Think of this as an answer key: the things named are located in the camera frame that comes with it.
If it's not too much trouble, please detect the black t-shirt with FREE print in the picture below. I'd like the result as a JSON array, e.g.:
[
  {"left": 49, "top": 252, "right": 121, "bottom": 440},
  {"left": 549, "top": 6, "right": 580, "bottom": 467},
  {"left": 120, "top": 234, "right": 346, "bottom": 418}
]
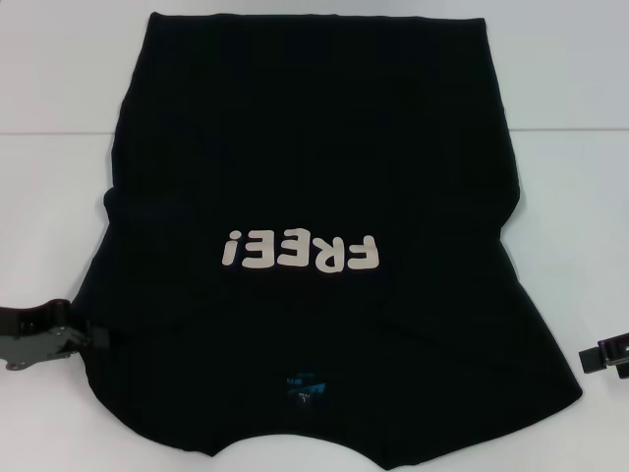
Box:
[{"left": 78, "top": 12, "right": 585, "bottom": 447}]

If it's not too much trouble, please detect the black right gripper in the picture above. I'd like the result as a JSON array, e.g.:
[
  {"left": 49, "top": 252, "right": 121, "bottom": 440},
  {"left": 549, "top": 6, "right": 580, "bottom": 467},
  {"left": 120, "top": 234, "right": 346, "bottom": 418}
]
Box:
[{"left": 578, "top": 331, "right": 629, "bottom": 381}]

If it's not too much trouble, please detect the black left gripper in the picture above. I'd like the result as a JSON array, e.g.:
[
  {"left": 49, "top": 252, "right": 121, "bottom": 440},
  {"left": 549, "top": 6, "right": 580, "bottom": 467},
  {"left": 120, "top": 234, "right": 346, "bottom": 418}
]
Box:
[{"left": 0, "top": 298, "right": 111, "bottom": 374}]

